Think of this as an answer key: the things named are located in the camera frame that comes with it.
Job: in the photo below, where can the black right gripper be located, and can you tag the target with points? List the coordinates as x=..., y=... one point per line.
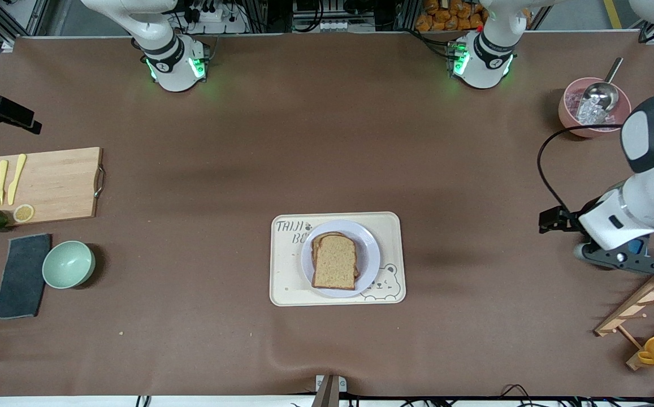
x=0, y=110

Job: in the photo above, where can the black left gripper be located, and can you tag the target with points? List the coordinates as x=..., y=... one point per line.
x=571, y=221

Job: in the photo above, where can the round white plate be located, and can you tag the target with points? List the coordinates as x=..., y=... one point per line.
x=367, y=254

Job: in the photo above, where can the plain brown bread slice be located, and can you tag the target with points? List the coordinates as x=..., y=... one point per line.
x=335, y=263

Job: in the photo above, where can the toast slice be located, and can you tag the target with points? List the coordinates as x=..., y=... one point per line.
x=326, y=233

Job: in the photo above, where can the yellow plastic fork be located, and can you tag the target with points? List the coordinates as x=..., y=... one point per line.
x=2, y=172

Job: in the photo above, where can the yellow plastic knife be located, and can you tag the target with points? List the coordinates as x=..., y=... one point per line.
x=17, y=176

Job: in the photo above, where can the wooden cutting board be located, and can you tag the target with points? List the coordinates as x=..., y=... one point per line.
x=58, y=183

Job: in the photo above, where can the lemon slice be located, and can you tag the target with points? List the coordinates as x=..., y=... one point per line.
x=24, y=213

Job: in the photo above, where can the pink bowl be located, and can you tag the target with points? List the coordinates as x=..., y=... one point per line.
x=570, y=118

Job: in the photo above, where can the clear ice cubes pile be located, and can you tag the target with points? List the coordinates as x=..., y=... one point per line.
x=587, y=113

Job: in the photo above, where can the wooden rack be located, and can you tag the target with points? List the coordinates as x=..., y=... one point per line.
x=643, y=302

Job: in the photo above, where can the metal scoop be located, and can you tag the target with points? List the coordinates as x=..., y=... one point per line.
x=601, y=96

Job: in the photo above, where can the mint green bowl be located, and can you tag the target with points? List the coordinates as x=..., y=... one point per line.
x=68, y=264

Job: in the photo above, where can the dark grey cloth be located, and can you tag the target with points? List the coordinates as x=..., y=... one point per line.
x=21, y=277

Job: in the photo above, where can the white power strip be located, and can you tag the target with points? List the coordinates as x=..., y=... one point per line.
x=219, y=22
x=346, y=25

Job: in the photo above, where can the orange packaged snacks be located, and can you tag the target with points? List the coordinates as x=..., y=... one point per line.
x=445, y=17

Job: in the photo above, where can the cream bear print tray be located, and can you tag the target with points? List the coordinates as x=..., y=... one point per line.
x=287, y=277

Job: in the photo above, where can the aluminium frame profile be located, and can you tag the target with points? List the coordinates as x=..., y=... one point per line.
x=9, y=44

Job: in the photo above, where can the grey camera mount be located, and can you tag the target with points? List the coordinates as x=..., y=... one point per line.
x=328, y=390

